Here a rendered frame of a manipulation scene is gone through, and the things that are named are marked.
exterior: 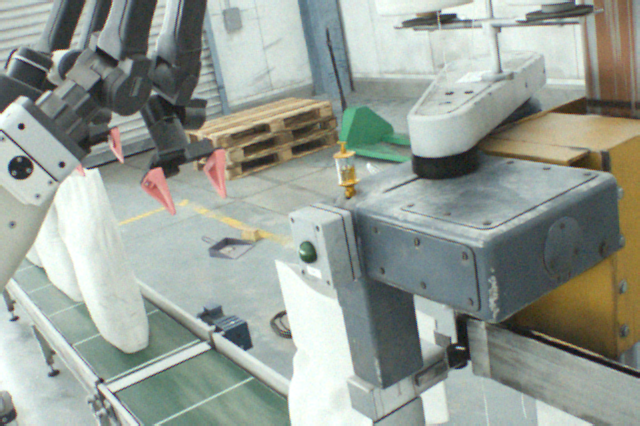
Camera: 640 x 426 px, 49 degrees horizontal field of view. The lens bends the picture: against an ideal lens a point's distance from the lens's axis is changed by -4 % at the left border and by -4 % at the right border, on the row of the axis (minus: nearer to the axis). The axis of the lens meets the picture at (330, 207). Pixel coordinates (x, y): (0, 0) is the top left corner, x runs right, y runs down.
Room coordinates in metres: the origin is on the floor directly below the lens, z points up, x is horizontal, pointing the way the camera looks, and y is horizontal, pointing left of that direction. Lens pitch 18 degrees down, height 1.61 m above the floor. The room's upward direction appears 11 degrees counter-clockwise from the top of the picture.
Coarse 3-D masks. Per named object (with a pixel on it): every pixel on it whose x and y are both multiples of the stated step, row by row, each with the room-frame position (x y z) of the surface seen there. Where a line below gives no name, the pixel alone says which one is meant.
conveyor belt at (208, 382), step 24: (192, 360) 2.35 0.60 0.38; (216, 360) 2.32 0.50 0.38; (144, 384) 2.23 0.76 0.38; (168, 384) 2.21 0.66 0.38; (192, 384) 2.18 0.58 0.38; (216, 384) 2.15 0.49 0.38; (240, 384) 2.12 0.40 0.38; (144, 408) 2.07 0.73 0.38; (168, 408) 2.05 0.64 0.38; (192, 408) 2.02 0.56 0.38; (216, 408) 2.00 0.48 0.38; (240, 408) 1.98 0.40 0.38; (264, 408) 1.95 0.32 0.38; (288, 408) 1.93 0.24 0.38
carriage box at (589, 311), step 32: (512, 128) 1.09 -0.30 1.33; (544, 128) 1.06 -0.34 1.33; (576, 128) 1.02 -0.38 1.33; (608, 128) 0.99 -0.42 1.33; (576, 160) 0.91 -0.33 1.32; (608, 160) 0.87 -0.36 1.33; (608, 256) 0.87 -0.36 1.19; (576, 288) 0.92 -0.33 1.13; (608, 288) 0.88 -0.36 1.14; (544, 320) 0.98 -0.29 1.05; (576, 320) 0.93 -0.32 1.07; (608, 320) 0.88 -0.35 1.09; (608, 352) 0.88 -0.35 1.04
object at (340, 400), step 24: (288, 264) 1.44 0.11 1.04; (288, 288) 1.44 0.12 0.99; (312, 288) 1.40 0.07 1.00; (288, 312) 1.46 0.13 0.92; (312, 312) 1.30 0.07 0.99; (336, 312) 1.22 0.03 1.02; (312, 336) 1.34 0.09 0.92; (336, 336) 1.23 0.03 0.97; (432, 336) 1.07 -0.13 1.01; (312, 360) 1.37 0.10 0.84; (336, 360) 1.24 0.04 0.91; (312, 384) 1.30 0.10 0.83; (336, 384) 1.25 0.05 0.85; (312, 408) 1.26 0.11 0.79; (336, 408) 1.21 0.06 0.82; (432, 408) 1.09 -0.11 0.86
